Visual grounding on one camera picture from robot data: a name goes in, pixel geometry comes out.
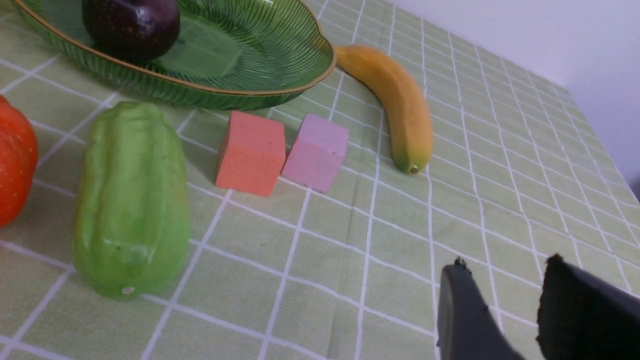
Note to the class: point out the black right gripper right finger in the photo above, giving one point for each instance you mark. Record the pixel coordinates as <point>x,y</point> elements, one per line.
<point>583,317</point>

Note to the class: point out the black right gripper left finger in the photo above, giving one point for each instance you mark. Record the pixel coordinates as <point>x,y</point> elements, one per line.
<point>466,328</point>

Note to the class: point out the yellow toy banana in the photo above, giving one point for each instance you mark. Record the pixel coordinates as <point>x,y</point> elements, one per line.
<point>408,114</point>

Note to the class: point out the purple toy mangosteen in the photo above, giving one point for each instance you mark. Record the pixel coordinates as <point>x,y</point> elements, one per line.
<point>137,30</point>

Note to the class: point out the green checkered tablecloth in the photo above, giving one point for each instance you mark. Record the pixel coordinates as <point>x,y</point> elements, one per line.
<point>517,175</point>

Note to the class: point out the pink foam cube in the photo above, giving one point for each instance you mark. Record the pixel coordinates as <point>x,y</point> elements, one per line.
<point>317,153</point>

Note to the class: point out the orange foam cube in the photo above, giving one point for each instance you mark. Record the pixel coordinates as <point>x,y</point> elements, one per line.
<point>251,155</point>

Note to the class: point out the green toy chayote gourd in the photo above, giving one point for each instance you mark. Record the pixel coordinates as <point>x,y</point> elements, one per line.
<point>132,218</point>

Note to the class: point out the green glass leaf plate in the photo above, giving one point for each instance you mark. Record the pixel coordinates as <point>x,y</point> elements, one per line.
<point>230,54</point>

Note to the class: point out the orange toy pumpkin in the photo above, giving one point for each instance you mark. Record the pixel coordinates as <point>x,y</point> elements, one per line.
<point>19,154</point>

